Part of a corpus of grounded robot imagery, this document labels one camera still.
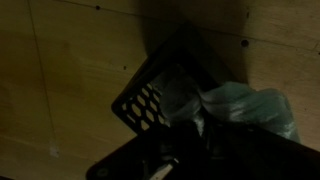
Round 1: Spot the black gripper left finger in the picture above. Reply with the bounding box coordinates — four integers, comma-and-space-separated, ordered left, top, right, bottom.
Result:
85, 119, 204, 180

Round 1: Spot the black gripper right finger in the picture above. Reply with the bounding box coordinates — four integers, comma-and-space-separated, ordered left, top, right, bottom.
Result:
206, 121, 320, 180

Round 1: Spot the grey knitted towel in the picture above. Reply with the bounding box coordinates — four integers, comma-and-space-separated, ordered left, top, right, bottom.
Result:
159, 71, 302, 144

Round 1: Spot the black mesh box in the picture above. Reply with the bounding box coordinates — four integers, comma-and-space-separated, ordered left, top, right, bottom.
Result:
110, 22, 248, 135

